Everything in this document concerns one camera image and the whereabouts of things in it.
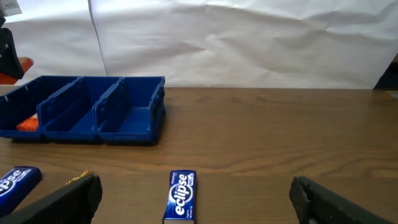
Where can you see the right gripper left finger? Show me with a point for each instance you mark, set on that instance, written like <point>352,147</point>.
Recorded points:
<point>71,202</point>

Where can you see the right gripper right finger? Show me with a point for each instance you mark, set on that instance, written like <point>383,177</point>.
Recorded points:
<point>323,205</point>

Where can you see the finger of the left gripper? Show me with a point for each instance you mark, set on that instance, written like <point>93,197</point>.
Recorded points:
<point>11,53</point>

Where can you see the orange candy box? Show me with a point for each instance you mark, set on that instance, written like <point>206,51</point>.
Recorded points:
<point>28,124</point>
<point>27,63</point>

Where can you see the gold wrapped candy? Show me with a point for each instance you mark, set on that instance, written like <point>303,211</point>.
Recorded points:
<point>77,177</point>

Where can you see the blue candy pack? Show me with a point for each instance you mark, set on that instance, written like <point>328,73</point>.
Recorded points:
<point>15,186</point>
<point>181,199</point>

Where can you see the blue tray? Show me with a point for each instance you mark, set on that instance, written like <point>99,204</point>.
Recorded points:
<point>130,121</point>

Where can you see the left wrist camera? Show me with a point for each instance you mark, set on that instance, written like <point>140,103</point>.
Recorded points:
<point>9,7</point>

